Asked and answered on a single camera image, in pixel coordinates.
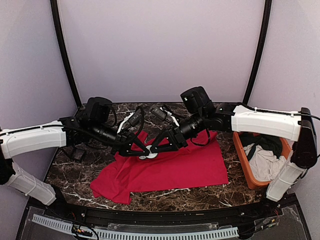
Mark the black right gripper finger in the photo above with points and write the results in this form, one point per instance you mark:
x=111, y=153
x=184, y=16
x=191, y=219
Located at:
x=164, y=138
x=166, y=148

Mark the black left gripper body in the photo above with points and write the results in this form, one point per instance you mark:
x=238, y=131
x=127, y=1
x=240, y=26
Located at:
x=120, y=140

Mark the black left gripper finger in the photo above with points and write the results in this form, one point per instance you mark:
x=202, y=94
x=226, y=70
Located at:
x=133, y=153
x=138, y=146

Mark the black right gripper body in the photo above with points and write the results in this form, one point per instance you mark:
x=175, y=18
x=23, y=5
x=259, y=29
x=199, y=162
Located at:
x=181, y=137

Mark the round brooch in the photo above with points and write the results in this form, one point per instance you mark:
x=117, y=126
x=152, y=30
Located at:
x=150, y=155
x=143, y=157

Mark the magenta t-shirt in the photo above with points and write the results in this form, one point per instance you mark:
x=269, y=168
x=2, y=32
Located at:
x=189, y=167

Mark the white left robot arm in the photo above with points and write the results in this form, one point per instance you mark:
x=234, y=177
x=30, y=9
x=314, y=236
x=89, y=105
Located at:
x=19, y=143

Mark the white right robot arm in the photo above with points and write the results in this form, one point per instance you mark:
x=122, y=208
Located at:
x=295, y=126

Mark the black brooch display box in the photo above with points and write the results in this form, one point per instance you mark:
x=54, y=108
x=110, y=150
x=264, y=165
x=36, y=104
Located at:
x=78, y=155

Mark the dark green garment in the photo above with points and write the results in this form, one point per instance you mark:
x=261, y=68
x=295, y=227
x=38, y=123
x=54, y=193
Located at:
x=266, y=142

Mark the white garment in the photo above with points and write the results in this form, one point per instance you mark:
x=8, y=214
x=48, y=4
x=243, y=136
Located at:
x=264, y=164

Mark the orange plastic basket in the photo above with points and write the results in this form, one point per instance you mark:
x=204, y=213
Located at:
x=251, y=181

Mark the white slotted cable duct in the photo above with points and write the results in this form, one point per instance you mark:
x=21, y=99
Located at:
x=116, y=231

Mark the black front rail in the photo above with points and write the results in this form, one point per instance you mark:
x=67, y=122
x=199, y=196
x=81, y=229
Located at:
x=242, y=215

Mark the black right frame post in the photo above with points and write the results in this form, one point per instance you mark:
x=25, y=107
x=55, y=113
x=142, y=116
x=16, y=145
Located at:
x=259, y=51

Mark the black frame post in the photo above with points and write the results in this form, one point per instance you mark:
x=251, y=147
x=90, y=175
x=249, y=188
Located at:
x=63, y=52
x=259, y=51

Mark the black left frame post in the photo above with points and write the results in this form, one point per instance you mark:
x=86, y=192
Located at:
x=63, y=52

